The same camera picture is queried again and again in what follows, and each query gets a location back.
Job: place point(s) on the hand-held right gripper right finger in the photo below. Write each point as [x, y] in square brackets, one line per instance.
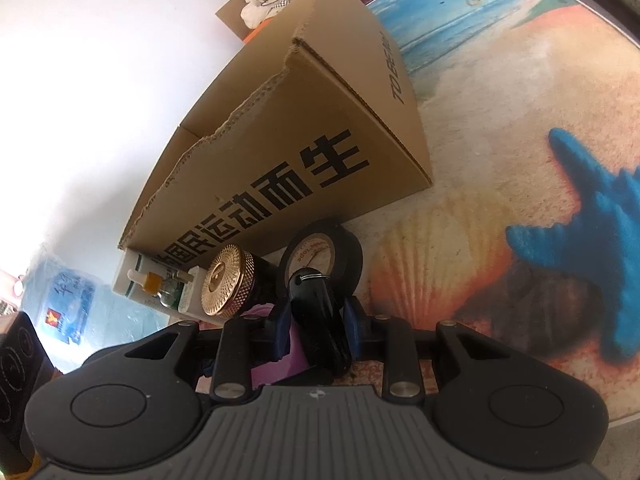
[353, 330]

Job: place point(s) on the white charger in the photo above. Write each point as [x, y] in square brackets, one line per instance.
[123, 280]

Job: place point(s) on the purple object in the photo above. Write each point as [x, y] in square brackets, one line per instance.
[296, 360]

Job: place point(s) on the blue water jug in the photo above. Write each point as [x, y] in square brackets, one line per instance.
[100, 320]

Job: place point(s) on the black key fob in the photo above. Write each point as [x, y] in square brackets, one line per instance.
[320, 320]

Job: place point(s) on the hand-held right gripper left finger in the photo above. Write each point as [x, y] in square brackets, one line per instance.
[278, 332]

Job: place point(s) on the orange box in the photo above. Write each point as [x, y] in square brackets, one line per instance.
[230, 15]

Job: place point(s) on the black tape roll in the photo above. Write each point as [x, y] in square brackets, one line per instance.
[346, 254]

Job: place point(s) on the black panel with white circles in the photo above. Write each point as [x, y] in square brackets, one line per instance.
[20, 360]

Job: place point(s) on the cardboard box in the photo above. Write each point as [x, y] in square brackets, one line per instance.
[325, 110]

